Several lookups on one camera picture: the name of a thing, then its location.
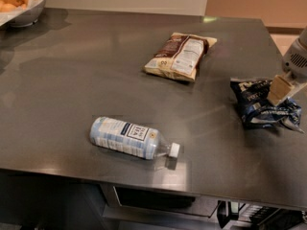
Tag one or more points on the blue chip bag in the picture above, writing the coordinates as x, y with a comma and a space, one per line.
255, 109

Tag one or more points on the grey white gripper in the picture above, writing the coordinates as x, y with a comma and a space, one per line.
295, 61

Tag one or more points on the brown chip bag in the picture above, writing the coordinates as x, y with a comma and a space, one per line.
180, 56

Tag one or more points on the clear plastic tea bottle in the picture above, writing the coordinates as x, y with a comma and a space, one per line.
139, 141

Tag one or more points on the silver fruit bowl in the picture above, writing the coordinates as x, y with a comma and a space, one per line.
24, 15

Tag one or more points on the orange fruit bottom left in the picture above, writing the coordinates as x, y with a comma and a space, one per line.
7, 8

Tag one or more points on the black appliance under table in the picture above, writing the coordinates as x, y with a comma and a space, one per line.
243, 216

